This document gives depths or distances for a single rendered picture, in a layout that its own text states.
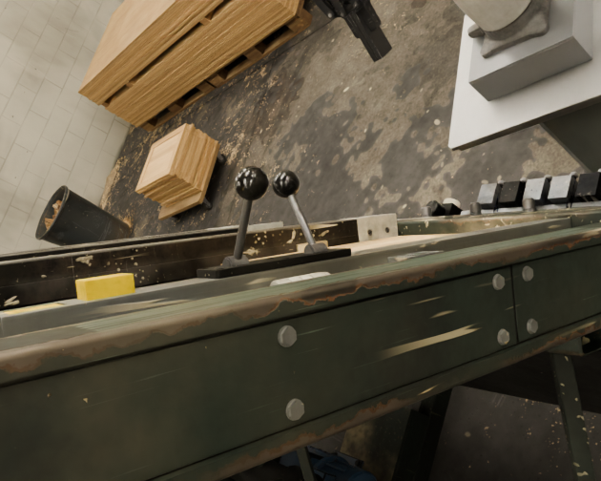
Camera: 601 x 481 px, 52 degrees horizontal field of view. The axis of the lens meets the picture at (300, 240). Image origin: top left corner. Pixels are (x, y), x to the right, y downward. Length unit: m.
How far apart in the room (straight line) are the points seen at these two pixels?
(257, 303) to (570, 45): 1.28
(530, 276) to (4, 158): 6.23
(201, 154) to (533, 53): 3.24
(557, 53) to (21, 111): 5.86
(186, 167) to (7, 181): 2.59
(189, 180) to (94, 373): 4.03
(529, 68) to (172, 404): 1.38
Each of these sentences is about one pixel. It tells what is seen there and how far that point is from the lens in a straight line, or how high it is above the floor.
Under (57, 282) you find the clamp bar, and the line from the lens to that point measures 1.06.
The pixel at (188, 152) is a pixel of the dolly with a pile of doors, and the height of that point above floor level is 0.32.
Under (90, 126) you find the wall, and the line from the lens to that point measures 7.09.
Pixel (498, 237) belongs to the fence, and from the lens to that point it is 1.04.
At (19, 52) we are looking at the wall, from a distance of 7.14.
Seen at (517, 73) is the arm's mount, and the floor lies 0.80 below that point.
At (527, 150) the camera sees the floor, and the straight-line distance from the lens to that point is 2.65.
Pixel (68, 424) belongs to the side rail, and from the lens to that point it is 0.38.
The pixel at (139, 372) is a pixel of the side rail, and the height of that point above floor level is 1.68.
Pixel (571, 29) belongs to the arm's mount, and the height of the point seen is 0.84.
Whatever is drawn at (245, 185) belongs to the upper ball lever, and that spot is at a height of 1.55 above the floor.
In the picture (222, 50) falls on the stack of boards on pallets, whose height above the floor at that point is 0.26.
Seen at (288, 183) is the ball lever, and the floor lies 1.45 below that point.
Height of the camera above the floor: 1.84
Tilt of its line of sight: 33 degrees down
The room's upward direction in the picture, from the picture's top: 60 degrees counter-clockwise
